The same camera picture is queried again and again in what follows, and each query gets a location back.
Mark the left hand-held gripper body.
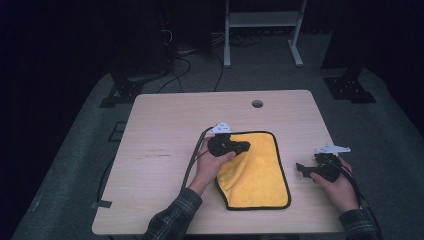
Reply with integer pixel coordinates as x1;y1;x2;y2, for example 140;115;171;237
207;121;242;158

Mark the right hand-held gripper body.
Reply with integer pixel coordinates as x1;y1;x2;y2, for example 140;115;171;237
309;143;352;183

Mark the yellow cloth with black edge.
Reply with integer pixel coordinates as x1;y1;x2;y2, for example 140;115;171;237
214;130;292;212

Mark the person's left hand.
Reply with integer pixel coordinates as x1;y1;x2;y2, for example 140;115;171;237
194;137;237;192

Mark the person's right hand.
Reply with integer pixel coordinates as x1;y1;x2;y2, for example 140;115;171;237
309;155;361;214

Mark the black stand base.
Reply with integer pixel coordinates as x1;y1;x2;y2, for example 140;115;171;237
98;71;145;109
323;67;378;105

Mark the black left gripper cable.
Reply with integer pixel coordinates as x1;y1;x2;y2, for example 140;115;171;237
180;125;216;194

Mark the black floor cable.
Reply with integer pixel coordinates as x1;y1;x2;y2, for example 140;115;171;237
156;49;225;94

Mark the black rectangular floor frame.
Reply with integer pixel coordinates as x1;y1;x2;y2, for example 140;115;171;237
107;121;128;143

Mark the black cable beside table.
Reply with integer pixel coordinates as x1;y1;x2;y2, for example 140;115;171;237
96;155;116;204

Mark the white metal table frame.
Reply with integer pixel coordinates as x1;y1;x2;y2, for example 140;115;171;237
223;0;308;69

